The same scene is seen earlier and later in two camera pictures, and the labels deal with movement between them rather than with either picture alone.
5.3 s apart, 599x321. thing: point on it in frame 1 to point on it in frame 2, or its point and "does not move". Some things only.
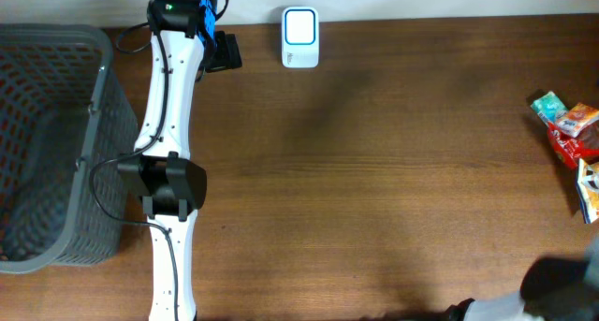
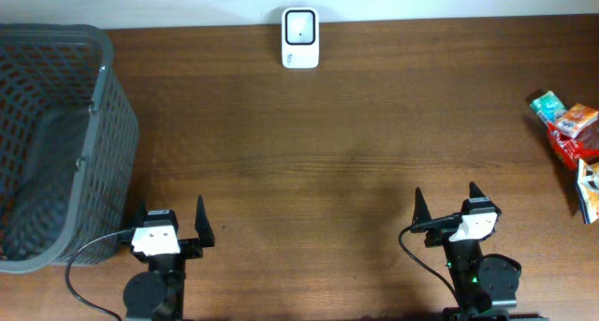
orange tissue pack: (577, 118) does not move
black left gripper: (228, 52) to (192, 249)
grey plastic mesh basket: (68, 131) does not move
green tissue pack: (549, 108) does not move
